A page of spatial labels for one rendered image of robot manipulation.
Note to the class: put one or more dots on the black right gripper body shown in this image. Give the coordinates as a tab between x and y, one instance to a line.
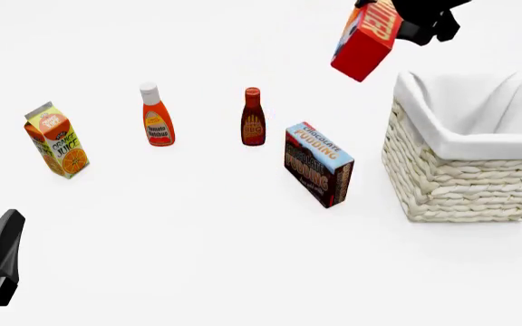
424	7

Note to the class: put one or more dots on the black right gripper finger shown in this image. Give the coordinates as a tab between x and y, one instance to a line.
364	3
418	32

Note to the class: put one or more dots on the red butter box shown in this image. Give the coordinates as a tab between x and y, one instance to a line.
361	51

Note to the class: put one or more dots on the wicker basket with white liner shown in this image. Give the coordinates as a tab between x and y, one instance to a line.
460	190

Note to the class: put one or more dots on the orange juice carton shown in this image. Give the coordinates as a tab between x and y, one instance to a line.
61	149

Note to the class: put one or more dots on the dark red BBQ sauce bottle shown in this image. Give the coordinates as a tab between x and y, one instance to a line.
253	125

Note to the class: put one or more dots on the chocolate pudding box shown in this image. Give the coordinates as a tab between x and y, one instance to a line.
315	169

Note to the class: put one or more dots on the tomato ketchup bottle white cap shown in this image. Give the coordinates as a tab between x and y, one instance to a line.
157	129

